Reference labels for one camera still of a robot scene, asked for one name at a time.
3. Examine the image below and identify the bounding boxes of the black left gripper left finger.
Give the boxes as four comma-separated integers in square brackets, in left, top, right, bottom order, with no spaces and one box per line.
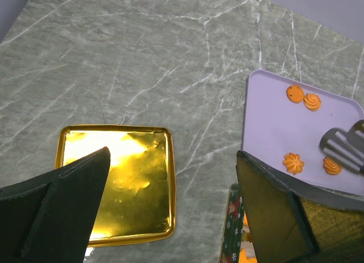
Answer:
[1,147,110,262]

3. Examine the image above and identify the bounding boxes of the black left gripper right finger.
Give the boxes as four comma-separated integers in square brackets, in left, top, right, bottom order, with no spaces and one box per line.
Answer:
[236,151,363,262]

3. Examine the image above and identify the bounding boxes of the gold tin lid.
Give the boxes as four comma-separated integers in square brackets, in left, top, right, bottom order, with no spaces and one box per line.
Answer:
[55,124,176,247]

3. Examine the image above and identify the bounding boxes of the metal tongs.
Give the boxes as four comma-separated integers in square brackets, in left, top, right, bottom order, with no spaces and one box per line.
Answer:
[319,119,363,175]

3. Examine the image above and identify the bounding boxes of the orange fish cookie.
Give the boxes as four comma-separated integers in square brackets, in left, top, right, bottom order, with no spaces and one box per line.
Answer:
[238,248,257,263]
[243,214,249,227]

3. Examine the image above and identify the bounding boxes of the white paper cup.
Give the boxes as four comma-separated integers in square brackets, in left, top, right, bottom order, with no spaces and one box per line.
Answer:
[241,225,253,243]

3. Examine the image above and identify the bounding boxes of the orange flower cookie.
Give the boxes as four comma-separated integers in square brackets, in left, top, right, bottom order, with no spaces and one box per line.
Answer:
[282,152,305,175]

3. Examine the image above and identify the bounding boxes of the gold green cookie tin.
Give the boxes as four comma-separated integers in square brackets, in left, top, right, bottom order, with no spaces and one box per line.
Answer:
[219,183,254,263]

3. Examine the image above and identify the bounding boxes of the orange swirl cookie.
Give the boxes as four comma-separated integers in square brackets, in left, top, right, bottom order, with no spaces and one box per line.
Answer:
[323,157,342,176]
[304,93,321,111]

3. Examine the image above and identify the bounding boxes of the lavender plastic tray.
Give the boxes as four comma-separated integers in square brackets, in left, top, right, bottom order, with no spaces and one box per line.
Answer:
[242,70,363,196]

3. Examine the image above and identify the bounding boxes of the orange round chip cookie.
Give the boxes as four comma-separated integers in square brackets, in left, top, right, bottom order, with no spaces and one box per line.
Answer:
[286,85,305,103]

